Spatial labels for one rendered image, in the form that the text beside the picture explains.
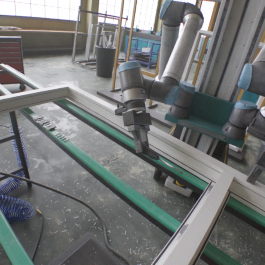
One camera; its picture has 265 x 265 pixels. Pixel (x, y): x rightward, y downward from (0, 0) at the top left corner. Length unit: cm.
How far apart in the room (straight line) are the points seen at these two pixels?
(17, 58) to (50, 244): 312
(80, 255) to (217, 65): 153
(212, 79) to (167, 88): 90
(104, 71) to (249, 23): 393
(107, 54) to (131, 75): 418
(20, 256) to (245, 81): 81
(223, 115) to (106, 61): 380
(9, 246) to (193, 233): 43
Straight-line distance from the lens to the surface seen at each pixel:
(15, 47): 377
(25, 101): 113
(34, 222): 159
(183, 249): 45
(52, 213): 161
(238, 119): 147
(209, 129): 150
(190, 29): 105
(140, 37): 937
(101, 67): 497
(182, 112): 150
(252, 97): 424
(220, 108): 160
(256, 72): 71
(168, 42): 126
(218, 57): 162
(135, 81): 69
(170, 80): 81
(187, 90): 145
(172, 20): 120
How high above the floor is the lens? 132
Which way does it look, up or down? 31 degrees down
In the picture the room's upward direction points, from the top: 10 degrees clockwise
